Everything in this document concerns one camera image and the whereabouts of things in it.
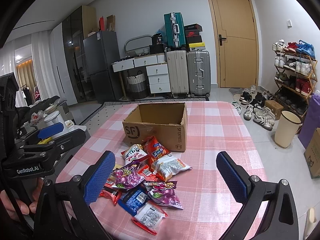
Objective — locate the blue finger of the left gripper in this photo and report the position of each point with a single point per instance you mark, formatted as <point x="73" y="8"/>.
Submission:
<point x="50" y="131"/>

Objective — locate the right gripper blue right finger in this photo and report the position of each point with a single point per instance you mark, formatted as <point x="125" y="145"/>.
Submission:
<point x="236" y="178"/>

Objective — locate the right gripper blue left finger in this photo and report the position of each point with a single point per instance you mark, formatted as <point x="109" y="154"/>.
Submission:
<point x="96" y="176"/>

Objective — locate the purple snack bag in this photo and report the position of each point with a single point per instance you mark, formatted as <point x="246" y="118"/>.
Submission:
<point x="163" y="193"/>
<point x="127" y="176"/>

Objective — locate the white red Korean noodle bag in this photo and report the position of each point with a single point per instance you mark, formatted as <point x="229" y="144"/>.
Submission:
<point x="134" y="153"/>

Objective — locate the blue cookie snack pack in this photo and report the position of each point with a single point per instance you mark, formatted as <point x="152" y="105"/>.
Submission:
<point x="132" y="200"/>

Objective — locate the red orange chips bag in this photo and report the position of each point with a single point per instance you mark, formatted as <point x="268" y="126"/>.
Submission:
<point x="154" y="149"/>

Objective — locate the white fries snack bag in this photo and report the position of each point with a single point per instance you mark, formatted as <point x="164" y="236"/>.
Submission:
<point x="168" y="166"/>

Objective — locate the purple snack bag front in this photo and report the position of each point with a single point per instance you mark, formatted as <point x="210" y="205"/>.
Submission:
<point x="163" y="193"/>

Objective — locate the white red instruction snack pack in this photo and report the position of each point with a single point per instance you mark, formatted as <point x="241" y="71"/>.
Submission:
<point x="149" y="217"/>

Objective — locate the red wafer snack pack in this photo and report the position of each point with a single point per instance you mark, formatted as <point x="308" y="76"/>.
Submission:
<point x="110" y="192"/>

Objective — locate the person's left hand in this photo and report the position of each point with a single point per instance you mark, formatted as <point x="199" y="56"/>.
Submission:
<point x="24" y="208"/>

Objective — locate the white kettle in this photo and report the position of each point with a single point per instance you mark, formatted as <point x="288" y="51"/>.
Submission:
<point x="55" y="119"/>

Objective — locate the pink checkered tablecloth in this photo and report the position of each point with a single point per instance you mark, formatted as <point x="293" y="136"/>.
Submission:
<point x="209" y="207"/>

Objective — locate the patterned floor rug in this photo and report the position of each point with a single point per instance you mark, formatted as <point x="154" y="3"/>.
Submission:
<point x="114" y="105"/>

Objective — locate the cream trash bin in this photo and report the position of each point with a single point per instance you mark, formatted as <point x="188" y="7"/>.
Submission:
<point x="288" y="125"/>

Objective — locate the brown carton on floor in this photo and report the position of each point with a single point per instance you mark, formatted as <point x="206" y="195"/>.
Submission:
<point x="312" y="155"/>

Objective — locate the pile of shoes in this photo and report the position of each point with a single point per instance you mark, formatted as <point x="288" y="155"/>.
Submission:
<point x="252" y="104"/>

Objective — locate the brown SF cardboard box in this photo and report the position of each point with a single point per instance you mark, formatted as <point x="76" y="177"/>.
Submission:
<point x="166" y="121"/>

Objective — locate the small brown shoe box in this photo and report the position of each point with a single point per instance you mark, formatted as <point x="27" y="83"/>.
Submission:
<point x="275" y="108"/>

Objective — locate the woven laundry basket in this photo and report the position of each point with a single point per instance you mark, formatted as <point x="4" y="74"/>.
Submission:
<point x="137" y="85"/>

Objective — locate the dark grey refrigerator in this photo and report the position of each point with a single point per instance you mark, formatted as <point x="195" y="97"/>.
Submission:
<point x="101" y="51"/>

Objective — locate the black glass cabinet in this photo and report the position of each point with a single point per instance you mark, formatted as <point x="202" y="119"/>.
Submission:
<point x="75" y="28"/>

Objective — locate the white drawer desk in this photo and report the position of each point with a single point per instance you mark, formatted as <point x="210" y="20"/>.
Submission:
<point x="153" y="66"/>

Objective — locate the oval mirror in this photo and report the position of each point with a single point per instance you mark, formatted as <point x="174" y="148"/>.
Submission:
<point x="138" y="45"/>

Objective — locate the silver grey suitcase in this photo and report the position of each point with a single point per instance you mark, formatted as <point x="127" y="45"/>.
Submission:
<point x="198" y="64"/>

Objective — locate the wooden shoe rack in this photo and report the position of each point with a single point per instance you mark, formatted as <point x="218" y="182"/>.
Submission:
<point x="295" y="77"/>

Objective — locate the beige suitcase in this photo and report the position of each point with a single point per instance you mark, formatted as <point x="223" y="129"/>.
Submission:
<point x="178" y="72"/>

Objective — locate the stacked shoe boxes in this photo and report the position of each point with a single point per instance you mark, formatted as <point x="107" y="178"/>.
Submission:
<point x="193" y="37"/>

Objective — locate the teal suitcase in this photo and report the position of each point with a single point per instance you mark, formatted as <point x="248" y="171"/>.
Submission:
<point x="174" y="28"/>

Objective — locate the wooden door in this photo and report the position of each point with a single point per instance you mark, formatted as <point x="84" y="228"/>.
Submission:
<point x="236" y="41"/>

